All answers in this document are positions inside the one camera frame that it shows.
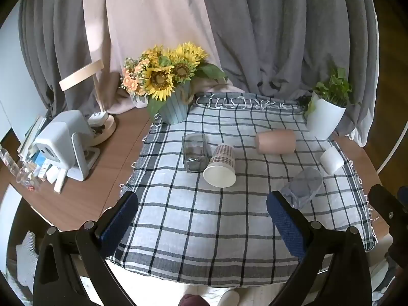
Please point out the pink cup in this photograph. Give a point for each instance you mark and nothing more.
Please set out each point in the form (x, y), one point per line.
(275, 142)

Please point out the clear plastic bottle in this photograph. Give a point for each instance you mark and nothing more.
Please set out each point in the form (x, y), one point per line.
(9, 161)

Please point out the sunflower bouquet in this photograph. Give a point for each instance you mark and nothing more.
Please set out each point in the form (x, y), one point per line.
(159, 79)

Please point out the checked tablecloth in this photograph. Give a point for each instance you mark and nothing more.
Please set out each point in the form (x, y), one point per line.
(207, 229)

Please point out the green plant in white pot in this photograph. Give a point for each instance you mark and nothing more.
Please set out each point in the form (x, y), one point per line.
(323, 118)

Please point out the white projector on stand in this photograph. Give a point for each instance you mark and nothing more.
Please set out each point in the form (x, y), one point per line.
(60, 135)

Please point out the orange flower bunch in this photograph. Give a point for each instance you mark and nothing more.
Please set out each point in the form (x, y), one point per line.
(130, 81)

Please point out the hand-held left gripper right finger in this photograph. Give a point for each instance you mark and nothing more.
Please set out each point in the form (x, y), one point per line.
(286, 226)

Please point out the round clear glass cup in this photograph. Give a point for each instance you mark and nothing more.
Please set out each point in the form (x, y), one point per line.
(302, 186)

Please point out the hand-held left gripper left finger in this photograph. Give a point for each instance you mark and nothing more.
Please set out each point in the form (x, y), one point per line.
(120, 218)

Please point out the teal ribbed vase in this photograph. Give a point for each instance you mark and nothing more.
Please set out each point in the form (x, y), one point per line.
(173, 110)

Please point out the pink curtain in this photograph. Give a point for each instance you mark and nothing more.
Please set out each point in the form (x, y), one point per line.
(153, 16)

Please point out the white knitted cloth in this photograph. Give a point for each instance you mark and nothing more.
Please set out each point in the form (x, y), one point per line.
(27, 258)

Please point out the patterned paper cup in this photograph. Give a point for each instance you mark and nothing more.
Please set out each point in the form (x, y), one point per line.
(220, 173)

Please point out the white desk lamp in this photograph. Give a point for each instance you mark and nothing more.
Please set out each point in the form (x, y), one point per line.
(81, 75)

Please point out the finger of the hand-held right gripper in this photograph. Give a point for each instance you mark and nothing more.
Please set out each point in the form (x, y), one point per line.
(384, 202)

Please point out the white slipper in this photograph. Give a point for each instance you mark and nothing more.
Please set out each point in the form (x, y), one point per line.
(229, 299)

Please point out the grey curtain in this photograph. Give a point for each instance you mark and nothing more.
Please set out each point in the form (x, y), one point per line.
(57, 38)
(287, 32)

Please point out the white power strip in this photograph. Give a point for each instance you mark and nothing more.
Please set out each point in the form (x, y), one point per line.
(97, 118)

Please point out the square glass cup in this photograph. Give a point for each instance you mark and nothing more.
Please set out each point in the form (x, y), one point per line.
(194, 156)

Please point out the small white cup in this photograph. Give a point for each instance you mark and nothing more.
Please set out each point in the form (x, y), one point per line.
(332, 161)

